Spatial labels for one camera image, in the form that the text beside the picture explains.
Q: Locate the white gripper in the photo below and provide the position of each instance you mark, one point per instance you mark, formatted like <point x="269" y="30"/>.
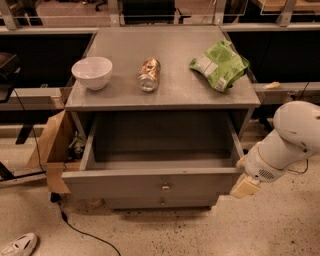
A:
<point x="261" y="165"/>

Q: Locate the grey top drawer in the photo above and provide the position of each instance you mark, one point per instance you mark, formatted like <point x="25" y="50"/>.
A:
<point x="161" y="156"/>

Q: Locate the grey drawer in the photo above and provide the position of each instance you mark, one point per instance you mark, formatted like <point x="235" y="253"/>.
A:
<point x="161" y="156"/>
<point x="144" y="203"/>

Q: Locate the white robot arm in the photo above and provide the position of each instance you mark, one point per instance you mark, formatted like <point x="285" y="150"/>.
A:
<point x="295" y="137"/>

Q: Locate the grey three-drawer cabinet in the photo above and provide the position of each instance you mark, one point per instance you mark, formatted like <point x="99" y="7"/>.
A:
<point x="180" y="88"/>

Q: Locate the grey bottom drawer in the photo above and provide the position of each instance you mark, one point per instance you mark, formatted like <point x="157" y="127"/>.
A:
<point x="144" y="203"/>

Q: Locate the yellow foam scrap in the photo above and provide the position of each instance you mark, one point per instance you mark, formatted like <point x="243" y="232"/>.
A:
<point x="272" y="85"/>

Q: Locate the green snack bag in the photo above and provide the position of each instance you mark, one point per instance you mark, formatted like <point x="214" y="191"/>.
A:
<point x="220" y="65"/>

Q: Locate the golden aluminium can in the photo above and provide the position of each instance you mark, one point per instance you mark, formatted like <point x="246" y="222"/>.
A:
<point x="149" y="76"/>

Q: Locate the white ceramic bowl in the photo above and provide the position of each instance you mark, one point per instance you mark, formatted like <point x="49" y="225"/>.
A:
<point x="93" y="72"/>

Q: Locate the brown cardboard box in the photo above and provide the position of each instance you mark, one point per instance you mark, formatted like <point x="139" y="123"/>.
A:
<point x="53" y="151"/>

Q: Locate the white sneaker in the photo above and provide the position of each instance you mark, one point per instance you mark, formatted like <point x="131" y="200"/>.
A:
<point x="21" y="246"/>

